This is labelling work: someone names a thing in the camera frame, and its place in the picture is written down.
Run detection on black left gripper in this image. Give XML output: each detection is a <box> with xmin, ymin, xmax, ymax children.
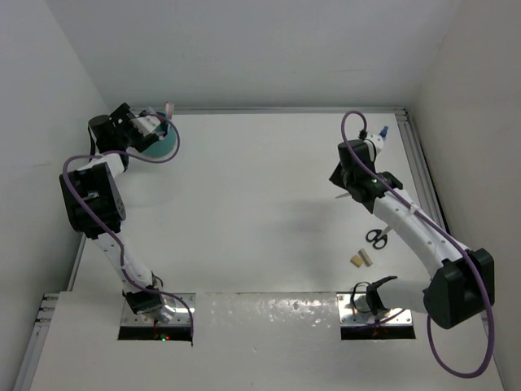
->
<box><xmin>110</xmin><ymin>104</ymin><xmax>157</xmax><ymax>152</ymax></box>

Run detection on small black handled scissors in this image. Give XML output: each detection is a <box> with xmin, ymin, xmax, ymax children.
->
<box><xmin>335</xmin><ymin>193</ymin><xmax>351</xmax><ymax>200</ymax></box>

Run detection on large black handled scissors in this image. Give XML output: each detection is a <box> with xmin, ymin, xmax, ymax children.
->
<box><xmin>366</xmin><ymin>226</ymin><xmax>392</xmax><ymax>250</ymax></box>

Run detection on white eraser block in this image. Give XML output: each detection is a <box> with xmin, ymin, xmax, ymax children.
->
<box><xmin>358</xmin><ymin>248</ymin><xmax>373</xmax><ymax>267</ymax></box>

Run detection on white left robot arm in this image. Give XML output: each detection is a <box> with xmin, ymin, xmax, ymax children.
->
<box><xmin>59</xmin><ymin>103</ymin><xmax>168</xmax><ymax>316</ymax></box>

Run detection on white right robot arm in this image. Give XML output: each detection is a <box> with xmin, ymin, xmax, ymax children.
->
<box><xmin>330</xmin><ymin>134</ymin><xmax>495</xmax><ymax>329</ymax></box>

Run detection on teal round organizer container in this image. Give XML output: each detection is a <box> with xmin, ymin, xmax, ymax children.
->
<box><xmin>142</xmin><ymin>112</ymin><xmax>178</xmax><ymax>159</ymax></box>

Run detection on small blue cap bottle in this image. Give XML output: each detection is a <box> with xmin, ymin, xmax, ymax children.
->
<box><xmin>379</xmin><ymin>126</ymin><xmax>388</xmax><ymax>141</ymax></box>

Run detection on yellow eraser block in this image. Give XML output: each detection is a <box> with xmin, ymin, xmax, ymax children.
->
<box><xmin>350</xmin><ymin>255</ymin><xmax>364</xmax><ymax>268</ymax></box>

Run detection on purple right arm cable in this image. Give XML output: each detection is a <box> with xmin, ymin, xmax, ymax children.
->
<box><xmin>340</xmin><ymin>109</ymin><xmax>496</xmax><ymax>379</ymax></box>

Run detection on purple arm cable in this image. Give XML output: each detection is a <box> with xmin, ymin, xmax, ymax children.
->
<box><xmin>340</xmin><ymin>109</ymin><xmax>496</xmax><ymax>379</ymax></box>
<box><xmin>63</xmin><ymin>116</ymin><xmax>195</xmax><ymax>341</ymax></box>

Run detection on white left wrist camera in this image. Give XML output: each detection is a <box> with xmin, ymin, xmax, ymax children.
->
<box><xmin>132</xmin><ymin>113</ymin><xmax>168</xmax><ymax>138</ymax></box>

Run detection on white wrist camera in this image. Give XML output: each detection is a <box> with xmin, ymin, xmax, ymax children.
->
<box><xmin>364</xmin><ymin>134</ymin><xmax>385</xmax><ymax>161</ymax></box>
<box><xmin>132</xmin><ymin>113</ymin><xmax>168</xmax><ymax>138</ymax></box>

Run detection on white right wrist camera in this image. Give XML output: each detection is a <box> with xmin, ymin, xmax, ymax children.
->
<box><xmin>364</xmin><ymin>134</ymin><xmax>385</xmax><ymax>161</ymax></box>

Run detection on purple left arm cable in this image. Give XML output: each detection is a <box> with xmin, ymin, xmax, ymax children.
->
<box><xmin>63</xmin><ymin>116</ymin><xmax>195</xmax><ymax>341</ymax></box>

